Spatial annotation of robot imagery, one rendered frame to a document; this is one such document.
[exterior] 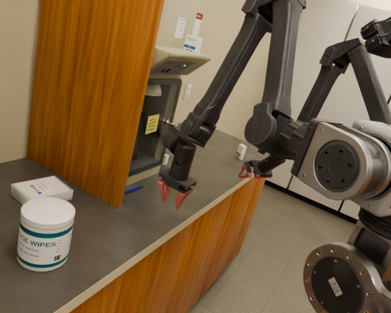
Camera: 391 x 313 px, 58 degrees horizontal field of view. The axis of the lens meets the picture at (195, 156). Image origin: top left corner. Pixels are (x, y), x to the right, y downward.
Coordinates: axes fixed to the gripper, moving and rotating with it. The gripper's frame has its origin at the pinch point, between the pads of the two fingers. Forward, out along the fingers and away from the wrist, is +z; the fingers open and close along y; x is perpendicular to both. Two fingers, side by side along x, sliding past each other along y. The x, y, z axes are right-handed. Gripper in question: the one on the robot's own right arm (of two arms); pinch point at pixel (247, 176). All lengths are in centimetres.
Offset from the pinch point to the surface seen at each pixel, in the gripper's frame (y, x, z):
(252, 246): -115, 11, 120
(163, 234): 47, 21, 3
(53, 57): 78, -47, 3
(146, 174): 35.3, -11.3, 24.9
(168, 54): 52, -29, -29
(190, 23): 32, -54, -24
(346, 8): -220, -189, -1
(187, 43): 36, -44, -23
